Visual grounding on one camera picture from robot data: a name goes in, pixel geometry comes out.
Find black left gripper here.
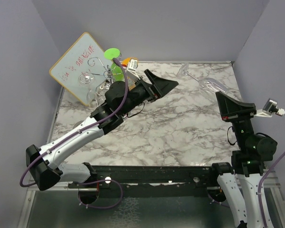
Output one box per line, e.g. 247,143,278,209
120,69,179,116

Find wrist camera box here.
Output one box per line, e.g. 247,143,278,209
126,58,140,82
254,98,285,118

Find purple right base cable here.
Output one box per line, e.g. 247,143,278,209
208,187,231,209

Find black metal base rail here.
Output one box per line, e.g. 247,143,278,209
68,166,219,203

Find orange plastic wine glass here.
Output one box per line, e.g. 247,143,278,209
122,57,140,90

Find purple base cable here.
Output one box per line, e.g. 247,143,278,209
68,177,124,209
208,187,231,209

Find chrome wine glass rack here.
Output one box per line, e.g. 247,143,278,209
86,57,117,105

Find green plastic wine glass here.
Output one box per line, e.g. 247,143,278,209
104,47,124,81

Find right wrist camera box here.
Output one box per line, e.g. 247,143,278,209
254,98,285,118

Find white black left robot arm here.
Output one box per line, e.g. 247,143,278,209
26,69,178,190

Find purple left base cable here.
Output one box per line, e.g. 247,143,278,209
68,177,124,209

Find clear tape roll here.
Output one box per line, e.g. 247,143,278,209
73,121,82,129

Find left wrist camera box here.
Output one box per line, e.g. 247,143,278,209
126,58,140,82

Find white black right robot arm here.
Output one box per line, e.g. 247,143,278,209
209,91,277,228

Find yellow framed whiteboard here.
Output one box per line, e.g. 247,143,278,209
49,32,113,106

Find clear wine glass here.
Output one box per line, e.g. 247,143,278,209
177,63,229,96
78,72,95,107
95,81,111,105

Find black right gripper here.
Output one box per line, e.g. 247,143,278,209
217,90,257,149

